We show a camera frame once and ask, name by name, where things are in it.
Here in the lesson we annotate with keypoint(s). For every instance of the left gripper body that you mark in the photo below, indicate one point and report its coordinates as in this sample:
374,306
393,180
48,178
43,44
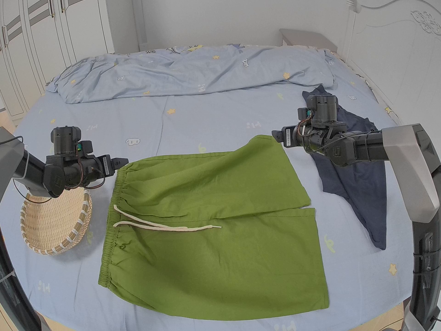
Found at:
89,169

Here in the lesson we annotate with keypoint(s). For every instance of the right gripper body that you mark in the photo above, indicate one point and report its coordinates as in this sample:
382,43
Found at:
303,138

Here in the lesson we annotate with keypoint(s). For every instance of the green shorts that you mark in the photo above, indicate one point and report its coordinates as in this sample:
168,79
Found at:
213,247

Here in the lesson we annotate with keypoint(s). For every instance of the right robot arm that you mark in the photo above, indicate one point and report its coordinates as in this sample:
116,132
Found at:
406,150

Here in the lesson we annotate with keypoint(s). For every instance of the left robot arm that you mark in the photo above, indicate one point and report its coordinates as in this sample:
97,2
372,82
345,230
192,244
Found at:
32,171

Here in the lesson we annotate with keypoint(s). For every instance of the round woven basket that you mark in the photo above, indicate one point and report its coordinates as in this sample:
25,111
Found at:
48,226

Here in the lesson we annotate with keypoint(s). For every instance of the dark blue garment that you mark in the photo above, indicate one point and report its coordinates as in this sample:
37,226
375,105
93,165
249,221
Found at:
365,198

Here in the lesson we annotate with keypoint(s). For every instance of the bed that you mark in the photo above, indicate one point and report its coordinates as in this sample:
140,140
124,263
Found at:
206,122

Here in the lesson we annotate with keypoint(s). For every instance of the grey bedside table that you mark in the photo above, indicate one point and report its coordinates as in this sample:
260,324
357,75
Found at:
303,37

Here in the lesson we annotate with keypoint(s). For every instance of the pale blue quilt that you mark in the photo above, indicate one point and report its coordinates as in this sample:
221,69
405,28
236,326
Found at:
193,74

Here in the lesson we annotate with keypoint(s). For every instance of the white wardrobe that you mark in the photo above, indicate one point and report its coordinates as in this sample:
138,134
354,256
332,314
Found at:
34,29

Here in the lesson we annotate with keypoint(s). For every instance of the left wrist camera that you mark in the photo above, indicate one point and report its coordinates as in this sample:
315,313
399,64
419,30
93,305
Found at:
86,147

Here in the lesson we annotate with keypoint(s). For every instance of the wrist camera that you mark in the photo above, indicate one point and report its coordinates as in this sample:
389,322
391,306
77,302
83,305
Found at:
303,113
86,147

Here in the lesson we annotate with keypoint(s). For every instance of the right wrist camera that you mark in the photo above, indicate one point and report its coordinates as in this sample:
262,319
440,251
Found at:
303,113

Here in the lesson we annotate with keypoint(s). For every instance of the grey wall pipe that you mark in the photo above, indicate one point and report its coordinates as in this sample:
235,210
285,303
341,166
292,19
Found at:
139,12

